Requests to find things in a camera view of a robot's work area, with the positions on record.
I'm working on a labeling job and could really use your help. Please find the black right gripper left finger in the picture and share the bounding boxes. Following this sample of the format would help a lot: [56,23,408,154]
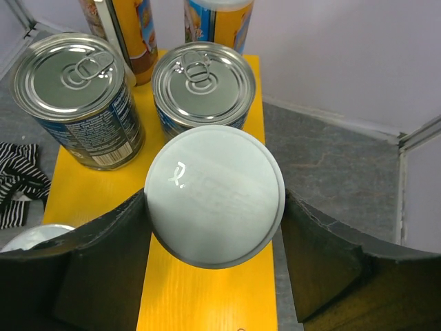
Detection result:
[1,192,152,330]

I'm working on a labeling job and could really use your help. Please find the wide yellow label can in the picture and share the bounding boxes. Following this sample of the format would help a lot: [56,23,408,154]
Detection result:
[1,224,74,252]

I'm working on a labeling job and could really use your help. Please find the yellow cabinet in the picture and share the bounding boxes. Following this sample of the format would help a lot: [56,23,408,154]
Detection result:
[41,50,279,331]

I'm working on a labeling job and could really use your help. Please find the tall porridge can with spoon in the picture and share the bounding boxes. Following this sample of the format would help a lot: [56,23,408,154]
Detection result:
[79,0,158,86]

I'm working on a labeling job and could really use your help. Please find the clear jar orange contents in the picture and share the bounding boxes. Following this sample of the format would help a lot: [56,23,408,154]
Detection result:
[144,125,285,269]

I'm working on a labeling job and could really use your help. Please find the blue yellow tin can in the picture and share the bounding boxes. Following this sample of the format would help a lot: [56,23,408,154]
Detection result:
[151,41,257,141]

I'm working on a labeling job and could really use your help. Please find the black white striped cloth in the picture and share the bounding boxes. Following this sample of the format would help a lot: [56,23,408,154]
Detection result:
[1,142,51,230]

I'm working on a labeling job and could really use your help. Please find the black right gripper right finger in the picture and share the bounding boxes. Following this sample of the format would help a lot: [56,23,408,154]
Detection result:
[281,192,440,330]

